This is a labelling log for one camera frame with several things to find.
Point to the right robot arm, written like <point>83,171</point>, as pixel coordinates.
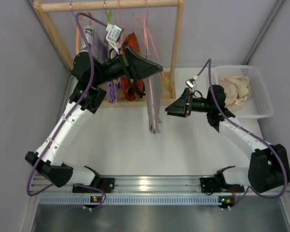
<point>268,164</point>

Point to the newspaper print trousers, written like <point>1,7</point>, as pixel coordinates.
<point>89,33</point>

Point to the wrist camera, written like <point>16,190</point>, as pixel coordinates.
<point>113,36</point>
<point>191,83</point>

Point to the beige garment in basket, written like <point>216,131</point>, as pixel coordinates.
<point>237,90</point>

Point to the grey trousers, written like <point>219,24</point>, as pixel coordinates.
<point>153,96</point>

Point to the orange hanger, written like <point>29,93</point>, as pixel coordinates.
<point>78,36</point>

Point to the orange camouflage trousers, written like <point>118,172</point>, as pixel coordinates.
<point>132,90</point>

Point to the wooden clothes rack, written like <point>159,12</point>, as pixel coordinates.
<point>43,10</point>

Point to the aluminium mounting rail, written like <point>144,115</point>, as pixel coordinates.
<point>138,184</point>

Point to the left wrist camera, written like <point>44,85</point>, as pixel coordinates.
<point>113,36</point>

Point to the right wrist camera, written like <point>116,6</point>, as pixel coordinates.
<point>191,83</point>

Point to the perforated cable duct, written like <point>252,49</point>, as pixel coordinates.
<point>112,199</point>

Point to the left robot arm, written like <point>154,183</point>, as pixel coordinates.
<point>48,159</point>

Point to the green hanger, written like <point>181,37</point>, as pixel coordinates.
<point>108,13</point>

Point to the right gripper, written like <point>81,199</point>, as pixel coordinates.
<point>188,102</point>

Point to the purple trousers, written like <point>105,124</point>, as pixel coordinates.
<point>101,52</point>

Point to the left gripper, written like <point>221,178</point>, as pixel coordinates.
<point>127,65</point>

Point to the white plastic basket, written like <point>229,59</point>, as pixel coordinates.
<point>259,104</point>

